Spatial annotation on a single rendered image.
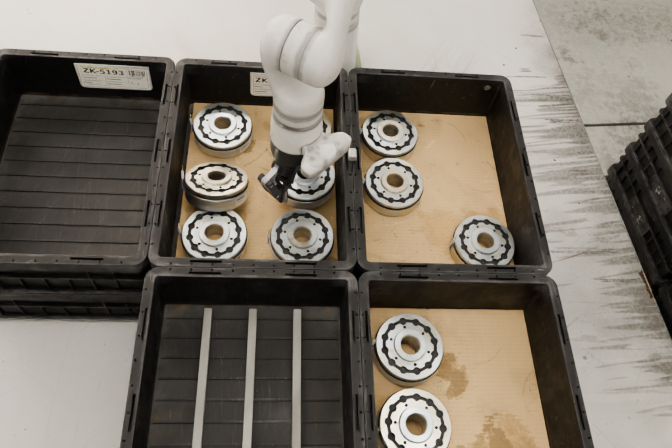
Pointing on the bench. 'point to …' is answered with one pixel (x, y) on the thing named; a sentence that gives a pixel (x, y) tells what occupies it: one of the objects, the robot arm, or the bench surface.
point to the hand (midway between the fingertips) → (291, 186)
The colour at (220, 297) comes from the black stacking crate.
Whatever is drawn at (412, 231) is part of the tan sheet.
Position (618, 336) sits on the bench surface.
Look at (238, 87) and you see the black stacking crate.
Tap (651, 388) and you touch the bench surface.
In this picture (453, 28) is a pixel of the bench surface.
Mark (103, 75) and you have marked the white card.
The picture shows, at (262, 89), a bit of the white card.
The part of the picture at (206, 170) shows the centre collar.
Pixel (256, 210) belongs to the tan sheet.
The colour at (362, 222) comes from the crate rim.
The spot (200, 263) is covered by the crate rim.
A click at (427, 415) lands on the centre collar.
